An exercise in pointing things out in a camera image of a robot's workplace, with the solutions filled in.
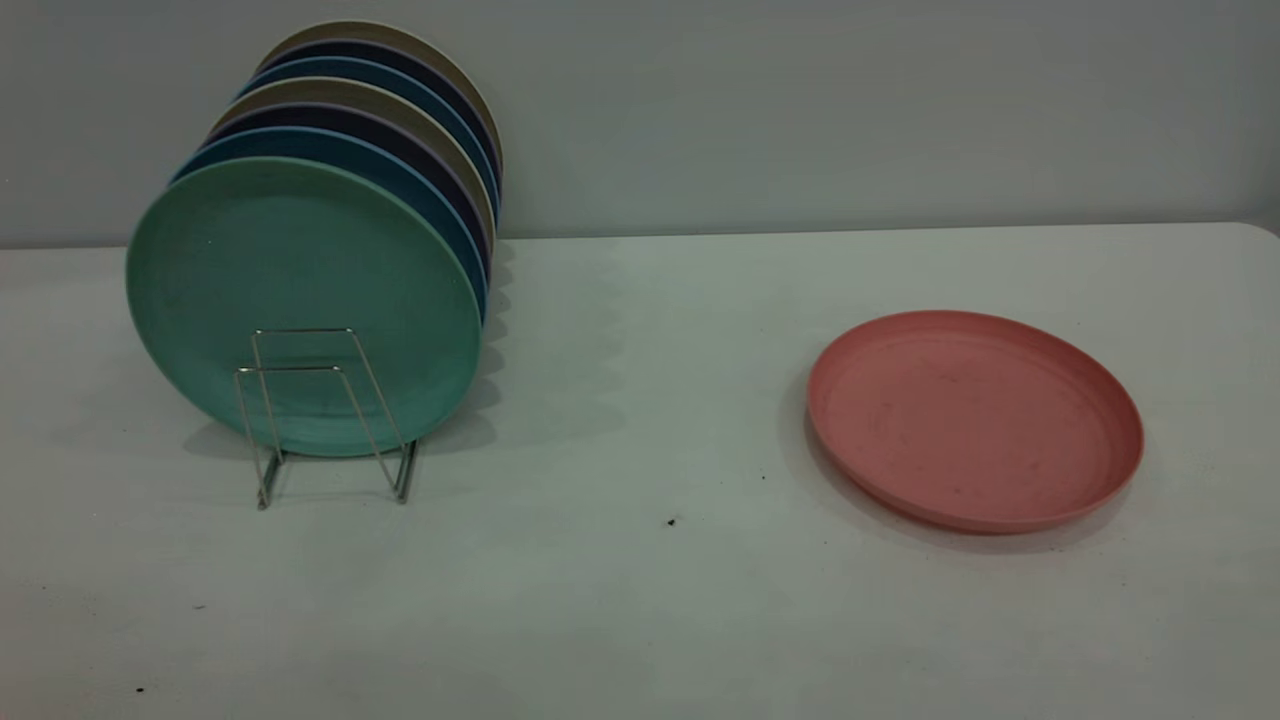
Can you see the pink round plate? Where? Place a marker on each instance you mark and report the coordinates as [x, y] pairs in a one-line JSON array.
[[970, 420]]

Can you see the green round plate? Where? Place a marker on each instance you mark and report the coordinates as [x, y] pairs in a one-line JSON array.
[[300, 260]]

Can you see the dark purple round plate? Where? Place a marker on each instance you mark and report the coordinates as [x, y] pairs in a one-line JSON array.
[[350, 118], [370, 50]]

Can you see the blue round plate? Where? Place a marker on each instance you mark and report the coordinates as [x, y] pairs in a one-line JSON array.
[[350, 68], [330, 142]]

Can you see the beige round plate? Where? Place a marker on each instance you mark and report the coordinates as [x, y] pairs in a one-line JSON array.
[[370, 29], [340, 90]]

